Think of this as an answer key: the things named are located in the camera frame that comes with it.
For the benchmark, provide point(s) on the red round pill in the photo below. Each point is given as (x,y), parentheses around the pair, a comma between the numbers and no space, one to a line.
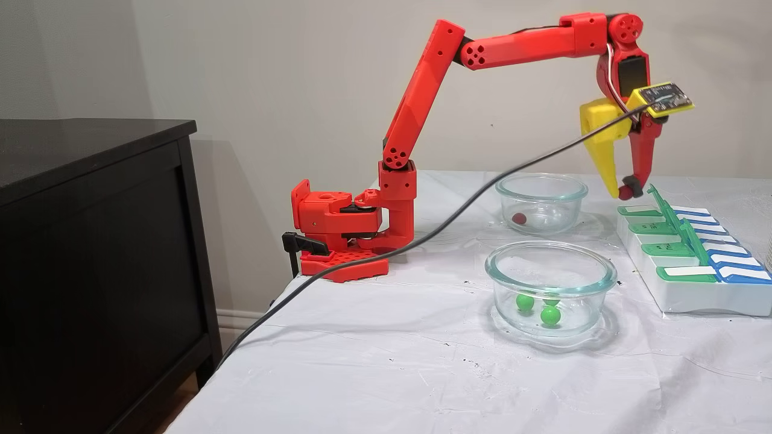
(630,193)
(518,217)

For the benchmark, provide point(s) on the black table clamp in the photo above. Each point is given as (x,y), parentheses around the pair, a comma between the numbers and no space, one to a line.
(301,243)

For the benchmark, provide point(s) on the weekly pill organizer box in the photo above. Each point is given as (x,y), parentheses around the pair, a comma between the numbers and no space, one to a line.
(681,295)

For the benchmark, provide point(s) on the black cabinet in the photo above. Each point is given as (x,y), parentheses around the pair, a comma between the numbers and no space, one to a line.
(90,271)

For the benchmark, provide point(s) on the camera board on yellow mount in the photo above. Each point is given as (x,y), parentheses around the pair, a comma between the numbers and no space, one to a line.
(663,99)

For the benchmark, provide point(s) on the white baseboard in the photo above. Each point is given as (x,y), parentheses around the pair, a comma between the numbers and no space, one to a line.
(232,319)

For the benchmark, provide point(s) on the white table cloth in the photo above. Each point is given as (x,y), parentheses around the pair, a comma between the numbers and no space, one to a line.
(392,361)

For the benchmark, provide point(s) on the glass bowl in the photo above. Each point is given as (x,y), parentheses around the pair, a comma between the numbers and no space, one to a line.
(567,202)
(591,301)

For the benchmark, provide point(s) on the green round pill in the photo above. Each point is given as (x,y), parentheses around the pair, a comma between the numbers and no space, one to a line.
(551,300)
(525,302)
(550,315)

